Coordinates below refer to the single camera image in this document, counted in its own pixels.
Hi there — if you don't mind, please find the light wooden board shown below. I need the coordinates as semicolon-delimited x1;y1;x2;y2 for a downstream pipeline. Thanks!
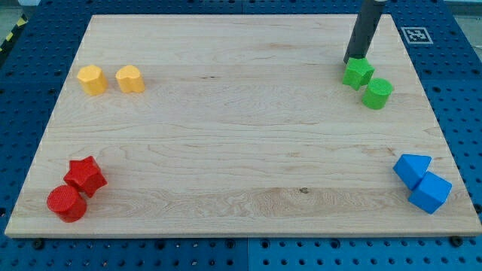
5;14;481;239

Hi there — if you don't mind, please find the yellow heart block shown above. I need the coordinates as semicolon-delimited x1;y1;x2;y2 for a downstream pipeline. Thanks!
115;65;145;93

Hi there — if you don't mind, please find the green star block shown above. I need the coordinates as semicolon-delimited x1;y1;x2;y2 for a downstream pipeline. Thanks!
342;58;375;91

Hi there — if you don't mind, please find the green cylinder block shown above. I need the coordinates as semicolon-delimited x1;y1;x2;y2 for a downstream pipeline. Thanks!
361;78;394;110

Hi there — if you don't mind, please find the yellow hexagon block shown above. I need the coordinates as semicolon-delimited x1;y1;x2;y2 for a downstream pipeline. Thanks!
77;65;108;96

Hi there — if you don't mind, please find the red star block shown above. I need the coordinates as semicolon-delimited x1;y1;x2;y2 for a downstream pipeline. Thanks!
63;156;108;198

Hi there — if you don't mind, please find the blue triangle block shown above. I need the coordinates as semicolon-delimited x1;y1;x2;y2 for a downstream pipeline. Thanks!
393;154;432;190

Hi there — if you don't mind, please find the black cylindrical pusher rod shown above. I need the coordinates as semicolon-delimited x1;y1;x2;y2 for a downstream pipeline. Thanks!
343;0;387;63

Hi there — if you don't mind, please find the red cylinder block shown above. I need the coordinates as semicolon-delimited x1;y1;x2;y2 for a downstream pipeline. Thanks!
47;185;87;223

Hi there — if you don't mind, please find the blue cube block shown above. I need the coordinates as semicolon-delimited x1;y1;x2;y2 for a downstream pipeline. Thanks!
408;172;453;214

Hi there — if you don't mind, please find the white fiducial marker tag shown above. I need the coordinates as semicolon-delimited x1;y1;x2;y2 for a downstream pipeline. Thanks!
401;26;433;44

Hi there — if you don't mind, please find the yellow black hazard tape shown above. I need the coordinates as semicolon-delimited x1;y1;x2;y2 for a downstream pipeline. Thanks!
1;14;29;53

